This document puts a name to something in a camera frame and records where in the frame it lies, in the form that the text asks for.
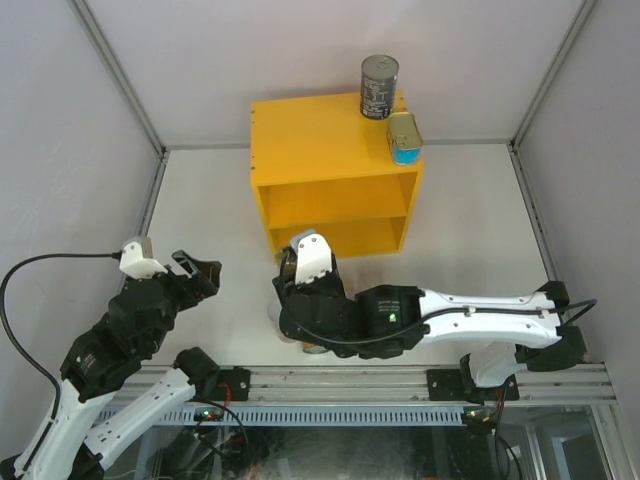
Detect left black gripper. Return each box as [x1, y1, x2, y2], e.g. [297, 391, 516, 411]
[131, 249, 222, 353]

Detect gold rectangular tin blue label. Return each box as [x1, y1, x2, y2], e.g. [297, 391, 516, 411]
[387, 111, 423, 166]

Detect black cylindrical can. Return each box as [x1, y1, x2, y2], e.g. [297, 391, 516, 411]
[360, 54, 399, 120]

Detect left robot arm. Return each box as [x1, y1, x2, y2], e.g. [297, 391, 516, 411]
[1, 250, 222, 479]

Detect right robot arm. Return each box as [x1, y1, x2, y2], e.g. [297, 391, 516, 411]
[272, 249, 597, 403]

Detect orange can with spoon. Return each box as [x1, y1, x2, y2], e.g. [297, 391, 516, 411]
[302, 342, 329, 355]

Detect yellow wooden shelf cabinet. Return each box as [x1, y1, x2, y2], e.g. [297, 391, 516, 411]
[250, 93, 424, 258]

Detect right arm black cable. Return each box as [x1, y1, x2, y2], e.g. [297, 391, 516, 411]
[277, 249, 599, 349]

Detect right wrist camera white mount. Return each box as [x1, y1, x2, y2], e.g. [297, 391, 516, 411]
[290, 229, 333, 285]

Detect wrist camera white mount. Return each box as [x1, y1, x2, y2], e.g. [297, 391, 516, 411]
[290, 229, 333, 285]
[119, 236, 168, 280]

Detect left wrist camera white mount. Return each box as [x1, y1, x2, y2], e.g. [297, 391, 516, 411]
[119, 236, 168, 280]

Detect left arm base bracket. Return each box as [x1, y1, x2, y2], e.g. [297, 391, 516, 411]
[196, 366, 251, 405]

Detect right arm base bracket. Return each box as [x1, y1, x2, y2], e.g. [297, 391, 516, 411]
[426, 369, 520, 405]

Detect grey slotted cable duct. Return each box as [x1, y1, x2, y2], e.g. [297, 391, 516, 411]
[154, 405, 464, 427]

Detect aluminium mounting rail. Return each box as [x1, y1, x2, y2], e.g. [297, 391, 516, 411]
[246, 364, 616, 406]

